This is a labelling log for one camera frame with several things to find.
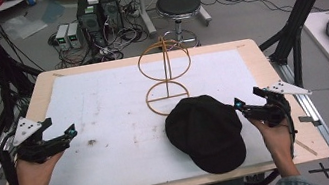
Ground wooden hoop hat stand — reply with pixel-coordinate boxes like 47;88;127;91
133;31;200;121

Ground clear plastic sheet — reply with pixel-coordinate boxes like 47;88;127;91
0;10;49;43

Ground white table mat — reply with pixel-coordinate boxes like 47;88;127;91
21;43;276;185

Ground thin wooden strip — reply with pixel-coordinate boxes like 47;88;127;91
294;136;319;159

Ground person's left hand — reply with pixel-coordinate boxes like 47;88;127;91
13;150;70;185

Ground black hose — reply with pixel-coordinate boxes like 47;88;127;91
242;168;282;185

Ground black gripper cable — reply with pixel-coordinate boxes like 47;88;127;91
280;98;302;158

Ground black cap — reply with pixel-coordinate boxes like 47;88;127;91
160;88;251;183

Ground black round stool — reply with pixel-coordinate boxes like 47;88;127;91
154;0;209;52

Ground person's right hand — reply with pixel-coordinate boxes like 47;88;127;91
247;110;297;167

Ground tangle of computer cables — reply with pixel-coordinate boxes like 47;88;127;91
41;0;154;72

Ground black gripper strap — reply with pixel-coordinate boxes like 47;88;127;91
0;148;21;185

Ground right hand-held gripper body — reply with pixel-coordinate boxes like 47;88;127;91
245;75;318;131

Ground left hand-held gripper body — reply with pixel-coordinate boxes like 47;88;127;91
4;111;65;169

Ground black computer tower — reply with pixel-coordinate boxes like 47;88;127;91
98;0;126;34
73;0;109;51

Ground grey power supply unit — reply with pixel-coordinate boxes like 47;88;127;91
65;20;86;50
53;22;74;52

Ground small metal bracket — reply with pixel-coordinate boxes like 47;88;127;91
297;112;323;130

